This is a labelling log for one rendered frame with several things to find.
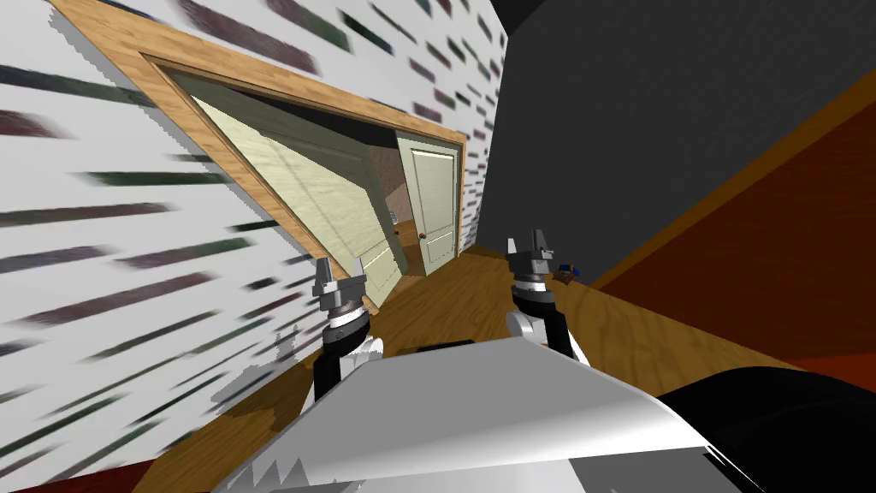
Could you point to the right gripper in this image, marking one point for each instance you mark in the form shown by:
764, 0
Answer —
530, 263

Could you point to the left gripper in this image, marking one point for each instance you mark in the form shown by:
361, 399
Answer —
342, 296

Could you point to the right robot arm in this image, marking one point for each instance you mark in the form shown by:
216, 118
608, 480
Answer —
787, 428

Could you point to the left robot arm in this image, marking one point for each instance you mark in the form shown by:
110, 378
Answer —
330, 361

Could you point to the pale green door leaf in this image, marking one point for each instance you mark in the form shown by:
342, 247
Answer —
321, 198
434, 198

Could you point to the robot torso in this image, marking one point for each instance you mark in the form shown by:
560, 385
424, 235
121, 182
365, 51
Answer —
479, 418

